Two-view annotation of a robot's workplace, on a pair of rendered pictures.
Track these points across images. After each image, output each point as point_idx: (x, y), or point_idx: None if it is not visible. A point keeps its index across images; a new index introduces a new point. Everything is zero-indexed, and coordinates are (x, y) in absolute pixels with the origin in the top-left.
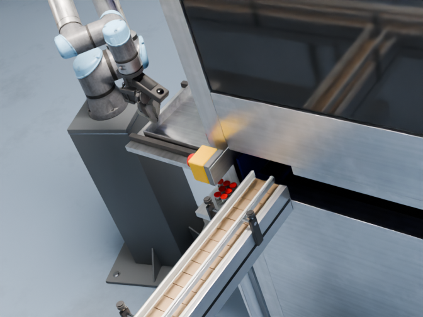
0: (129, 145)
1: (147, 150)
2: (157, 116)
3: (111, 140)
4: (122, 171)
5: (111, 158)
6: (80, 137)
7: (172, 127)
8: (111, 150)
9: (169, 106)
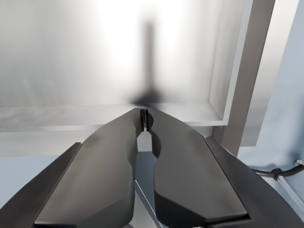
0: (250, 135)
1: (268, 58)
2: (138, 114)
3: (148, 191)
4: (149, 151)
5: (152, 172)
6: (165, 226)
7: (121, 45)
8: (150, 180)
9: (42, 124)
